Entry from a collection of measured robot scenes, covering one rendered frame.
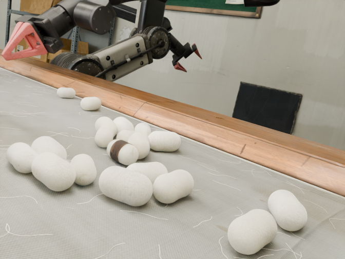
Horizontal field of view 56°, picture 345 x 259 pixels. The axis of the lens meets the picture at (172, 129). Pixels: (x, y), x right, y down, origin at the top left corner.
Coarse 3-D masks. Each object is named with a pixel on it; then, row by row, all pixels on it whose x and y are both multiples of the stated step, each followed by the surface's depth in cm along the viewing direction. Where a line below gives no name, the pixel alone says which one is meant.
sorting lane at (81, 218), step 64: (0, 128) 32; (64, 128) 36; (0, 192) 20; (64, 192) 22; (192, 192) 25; (256, 192) 28; (320, 192) 31; (0, 256) 14; (64, 256) 15; (128, 256) 16; (192, 256) 17; (256, 256) 18; (320, 256) 19
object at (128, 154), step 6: (108, 144) 29; (126, 144) 28; (108, 150) 29; (120, 150) 28; (126, 150) 28; (132, 150) 28; (120, 156) 28; (126, 156) 28; (132, 156) 28; (138, 156) 28; (120, 162) 28; (126, 162) 28; (132, 162) 28
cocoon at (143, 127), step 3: (141, 123) 37; (144, 123) 37; (138, 126) 36; (141, 126) 36; (144, 126) 36; (147, 126) 36; (135, 129) 36; (138, 129) 35; (141, 129) 35; (144, 129) 35; (147, 129) 36; (150, 129) 37; (144, 132) 35; (147, 132) 35; (150, 132) 36; (147, 135) 35
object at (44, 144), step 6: (42, 138) 25; (48, 138) 25; (36, 144) 25; (42, 144) 24; (48, 144) 24; (54, 144) 24; (60, 144) 25; (36, 150) 24; (42, 150) 24; (48, 150) 24; (54, 150) 24; (60, 150) 24; (60, 156) 24; (66, 156) 25
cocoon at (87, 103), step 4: (84, 100) 47; (88, 100) 47; (92, 100) 47; (96, 100) 48; (100, 100) 49; (84, 104) 46; (88, 104) 47; (92, 104) 47; (96, 104) 48; (100, 104) 48; (84, 108) 47; (88, 108) 47; (92, 108) 47; (96, 108) 48
